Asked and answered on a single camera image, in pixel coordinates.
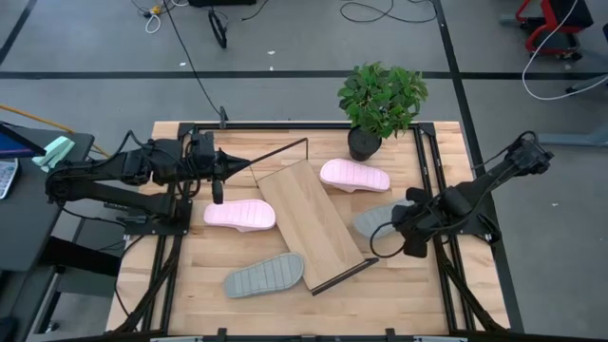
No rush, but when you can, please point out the black box on floor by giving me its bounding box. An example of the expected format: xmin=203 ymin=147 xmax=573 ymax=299
xmin=187 ymin=0 xmax=258 ymax=8

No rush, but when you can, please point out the grey foam slide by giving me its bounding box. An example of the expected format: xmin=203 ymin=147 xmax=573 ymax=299
xmin=222 ymin=251 xmax=306 ymax=299
xmin=351 ymin=198 xmax=413 ymax=240

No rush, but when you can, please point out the mint green stapler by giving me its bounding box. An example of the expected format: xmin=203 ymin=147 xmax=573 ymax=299
xmin=31 ymin=135 xmax=76 ymax=174

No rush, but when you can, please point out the long black floor cable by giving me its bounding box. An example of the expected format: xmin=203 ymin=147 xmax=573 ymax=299
xmin=162 ymin=0 xmax=225 ymax=120

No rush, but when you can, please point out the dark laptop with blue screen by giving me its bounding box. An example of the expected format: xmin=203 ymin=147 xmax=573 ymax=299
xmin=0 ymin=120 xmax=48 ymax=161

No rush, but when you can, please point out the green plant in black pot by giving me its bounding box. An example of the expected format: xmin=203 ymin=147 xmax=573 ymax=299
xmin=336 ymin=60 xmax=429 ymax=162

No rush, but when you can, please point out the yellow floor cable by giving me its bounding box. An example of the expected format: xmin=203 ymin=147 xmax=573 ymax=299
xmin=0 ymin=103 xmax=111 ymax=159

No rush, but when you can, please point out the red and black cart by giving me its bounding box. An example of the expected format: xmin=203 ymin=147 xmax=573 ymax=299
xmin=514 ymin=0 xmax=595 ymax=62

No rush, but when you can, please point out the grey keyboard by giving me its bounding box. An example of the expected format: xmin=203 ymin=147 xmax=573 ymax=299
xmin=0 ymin=157 xmax=20 ymax=200

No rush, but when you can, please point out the wooden shelf with black frame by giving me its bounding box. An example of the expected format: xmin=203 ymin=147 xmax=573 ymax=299
xmin=247 ymin=137 xmax=380 ymax=296

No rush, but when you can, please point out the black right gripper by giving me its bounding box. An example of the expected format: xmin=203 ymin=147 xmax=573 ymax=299
xmin=391 ymin=186 xmax=447 ymax=259

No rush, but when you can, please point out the grey desk foot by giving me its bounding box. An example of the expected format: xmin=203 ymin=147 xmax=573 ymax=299
xmin=535 ymin=72 xmax=608 ymax=148

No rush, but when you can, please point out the black looped floor cable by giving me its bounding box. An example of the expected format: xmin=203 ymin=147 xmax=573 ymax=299
xmin=338 ymin=0 xmax=438 ymax=25

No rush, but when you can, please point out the black metal table frame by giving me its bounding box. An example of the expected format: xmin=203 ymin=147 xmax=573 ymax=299
xmin=113 ymin=106 xmax=510 ymax=342

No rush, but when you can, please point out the pink foam slide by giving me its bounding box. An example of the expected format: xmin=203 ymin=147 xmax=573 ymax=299
xmin=202 ymin=198 xmax=277 ymax=234
xmin=318 ymin=158 xmax=391 ymax=194

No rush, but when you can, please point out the small white coiled cable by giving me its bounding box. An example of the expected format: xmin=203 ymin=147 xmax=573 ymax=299
xmin=143 ymin=12 xmax=162 ymax=35

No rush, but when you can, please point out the white floor cable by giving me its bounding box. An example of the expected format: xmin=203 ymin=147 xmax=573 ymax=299
xmin=521 ymin=0 xmax=608 ymax=102

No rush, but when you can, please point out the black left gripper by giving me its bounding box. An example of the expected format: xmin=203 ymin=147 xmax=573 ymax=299
xmin=189 ymin=131 xmax=252 ymax=206

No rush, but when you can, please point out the black side desk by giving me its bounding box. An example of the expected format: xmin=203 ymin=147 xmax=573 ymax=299
xmin=0 ymin=123 xmax=123 ymax=342

